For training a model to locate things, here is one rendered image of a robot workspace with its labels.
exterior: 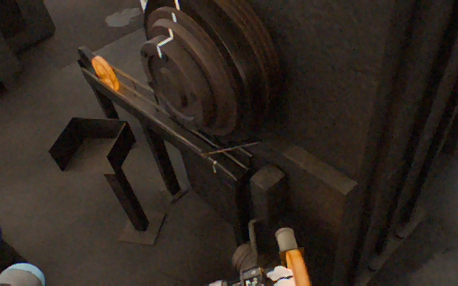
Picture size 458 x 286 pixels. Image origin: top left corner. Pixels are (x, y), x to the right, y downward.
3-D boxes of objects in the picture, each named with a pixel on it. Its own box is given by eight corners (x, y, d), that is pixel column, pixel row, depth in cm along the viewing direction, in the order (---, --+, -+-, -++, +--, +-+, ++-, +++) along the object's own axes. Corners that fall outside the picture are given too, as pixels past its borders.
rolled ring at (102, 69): (117, 98, 199) (122, 94, 200) (110, 74, 183) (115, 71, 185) (96, 77, 205) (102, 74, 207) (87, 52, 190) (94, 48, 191)
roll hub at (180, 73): (167, 98, 127) (142, 21, 107) (222, 137, 111) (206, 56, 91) (153, 106, 125) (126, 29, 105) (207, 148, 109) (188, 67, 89)
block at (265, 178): (273, 200, 144) (270, 159, 126) (289, 212, 139) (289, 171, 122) (253, 218, 139) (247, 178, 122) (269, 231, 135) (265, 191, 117)
